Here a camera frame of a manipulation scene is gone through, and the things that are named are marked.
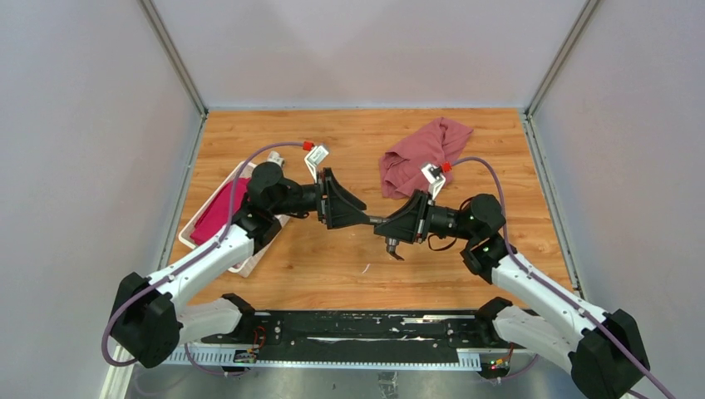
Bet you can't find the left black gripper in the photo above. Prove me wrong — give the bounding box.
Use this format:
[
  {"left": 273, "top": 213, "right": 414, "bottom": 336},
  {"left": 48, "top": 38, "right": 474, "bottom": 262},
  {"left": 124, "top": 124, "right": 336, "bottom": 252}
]
[{"left": 270, "top": 169, "right": 369, "bottom": 229}]

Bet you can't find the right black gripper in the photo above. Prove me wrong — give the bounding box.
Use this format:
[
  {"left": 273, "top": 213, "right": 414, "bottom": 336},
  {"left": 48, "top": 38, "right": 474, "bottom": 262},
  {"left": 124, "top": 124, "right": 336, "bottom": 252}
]
[{"left": 374, "top": 189, "right": 478, "bottom": 244}]

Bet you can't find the white pipe elbow fitting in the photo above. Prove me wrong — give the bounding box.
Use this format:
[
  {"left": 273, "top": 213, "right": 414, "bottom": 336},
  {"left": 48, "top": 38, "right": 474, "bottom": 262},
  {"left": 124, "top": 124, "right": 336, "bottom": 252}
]
[{"left": 267, "top": 150, "right": 286, "bottom": 168}]

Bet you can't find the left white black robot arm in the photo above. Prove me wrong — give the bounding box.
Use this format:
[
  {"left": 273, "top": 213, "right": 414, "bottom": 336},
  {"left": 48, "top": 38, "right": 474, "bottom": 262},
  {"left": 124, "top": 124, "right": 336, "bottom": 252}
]
[{"left": 102, "top": 161, "right": 369, "bottom": 368}]

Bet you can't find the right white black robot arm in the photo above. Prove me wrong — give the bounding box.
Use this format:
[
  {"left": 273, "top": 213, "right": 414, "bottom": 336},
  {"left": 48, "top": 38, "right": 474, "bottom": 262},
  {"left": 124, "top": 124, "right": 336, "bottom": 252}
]
[{"left": 373, "top": 190, "right": 650, "bottom": 398}]

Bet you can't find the dusty pink cloth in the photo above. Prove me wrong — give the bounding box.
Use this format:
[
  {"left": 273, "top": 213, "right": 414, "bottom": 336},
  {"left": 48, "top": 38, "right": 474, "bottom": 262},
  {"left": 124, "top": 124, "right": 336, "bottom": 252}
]
[{"left": 378, "top": 117, "right": 474, "bottom": 200}]

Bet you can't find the white plastic basket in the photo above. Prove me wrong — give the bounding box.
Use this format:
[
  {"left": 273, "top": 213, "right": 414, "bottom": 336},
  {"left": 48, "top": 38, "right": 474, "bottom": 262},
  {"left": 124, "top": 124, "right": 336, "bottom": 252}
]
[{"left": 177, "top": 162, "right": 289, "bottom": 249}]

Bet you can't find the magenta cloth in basket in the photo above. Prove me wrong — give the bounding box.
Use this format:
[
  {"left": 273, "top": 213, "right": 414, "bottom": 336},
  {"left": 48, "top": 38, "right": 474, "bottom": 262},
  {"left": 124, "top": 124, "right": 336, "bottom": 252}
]
[{"left": 189, "top": 178, "right": 250, "bottom": 245}]

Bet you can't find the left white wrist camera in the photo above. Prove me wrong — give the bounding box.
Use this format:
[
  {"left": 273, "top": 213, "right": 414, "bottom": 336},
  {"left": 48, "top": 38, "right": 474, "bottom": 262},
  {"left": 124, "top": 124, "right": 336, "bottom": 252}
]
[{"left": 304, "top": 144, "right": 329, "bottom": 183}]

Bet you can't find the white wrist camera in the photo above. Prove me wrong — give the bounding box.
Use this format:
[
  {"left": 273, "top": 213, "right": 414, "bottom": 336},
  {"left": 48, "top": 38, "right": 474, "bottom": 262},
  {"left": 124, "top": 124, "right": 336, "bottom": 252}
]
[
  {"left": 304, "top": 144, "right": 329, "bottom": 183},
  {"left": 421, "top": 163, "right": 446, "bottom": 201}
]

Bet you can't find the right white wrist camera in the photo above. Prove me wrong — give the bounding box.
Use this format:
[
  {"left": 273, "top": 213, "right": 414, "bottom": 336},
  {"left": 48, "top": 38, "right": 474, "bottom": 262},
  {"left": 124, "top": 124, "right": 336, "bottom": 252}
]
[{"left": 421, "top": 163, "right": 446, "bottom": 201}]

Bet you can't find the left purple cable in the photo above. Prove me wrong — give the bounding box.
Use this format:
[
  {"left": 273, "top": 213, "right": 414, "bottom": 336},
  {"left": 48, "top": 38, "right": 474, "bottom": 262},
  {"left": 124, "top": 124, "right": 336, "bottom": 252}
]
[{"left": 101, "top": 140, "right": 316, "bottom": 378}]

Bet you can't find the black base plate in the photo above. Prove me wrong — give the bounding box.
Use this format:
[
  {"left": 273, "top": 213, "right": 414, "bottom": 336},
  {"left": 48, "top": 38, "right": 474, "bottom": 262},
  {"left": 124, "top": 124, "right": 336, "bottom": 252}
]
[{"left": 202, "top": 309, "right": 523, "bottom": 367}]

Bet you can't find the aluminium frame rail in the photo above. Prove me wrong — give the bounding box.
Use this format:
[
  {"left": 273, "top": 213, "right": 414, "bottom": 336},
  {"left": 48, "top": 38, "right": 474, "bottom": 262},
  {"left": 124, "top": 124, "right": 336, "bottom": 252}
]
[{"left": 118, "top": 308, "right": 544, "bottom": 372}]

